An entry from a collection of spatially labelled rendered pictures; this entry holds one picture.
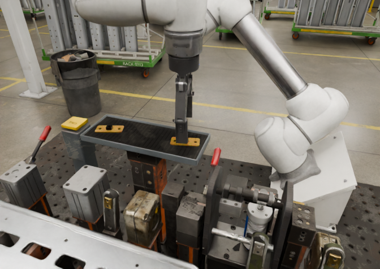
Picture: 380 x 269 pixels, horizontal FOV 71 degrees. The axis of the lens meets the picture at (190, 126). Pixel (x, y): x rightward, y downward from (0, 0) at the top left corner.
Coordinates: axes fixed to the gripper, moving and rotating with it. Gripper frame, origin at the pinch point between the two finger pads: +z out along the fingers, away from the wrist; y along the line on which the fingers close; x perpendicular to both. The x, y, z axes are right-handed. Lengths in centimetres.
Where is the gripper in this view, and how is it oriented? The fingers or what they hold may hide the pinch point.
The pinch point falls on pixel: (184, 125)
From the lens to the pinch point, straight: 74.6
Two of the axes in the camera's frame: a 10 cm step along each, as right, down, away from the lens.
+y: -1.0, 5.2, -8.5
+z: 0.0, 8.5, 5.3
